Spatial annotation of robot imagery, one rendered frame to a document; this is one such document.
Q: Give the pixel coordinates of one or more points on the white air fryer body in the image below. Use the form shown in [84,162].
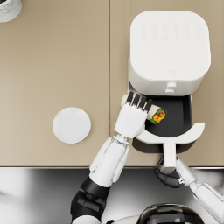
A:
[169,51]

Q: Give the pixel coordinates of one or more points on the chicken roll wrap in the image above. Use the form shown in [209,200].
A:
[157,114]

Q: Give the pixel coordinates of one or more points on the white marbled pot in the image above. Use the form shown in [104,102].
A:
[8,8]

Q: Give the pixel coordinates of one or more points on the round white plate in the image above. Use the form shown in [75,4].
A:
[71,125]

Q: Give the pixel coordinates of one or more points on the dark round robot body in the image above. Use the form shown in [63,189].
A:
[170,214]

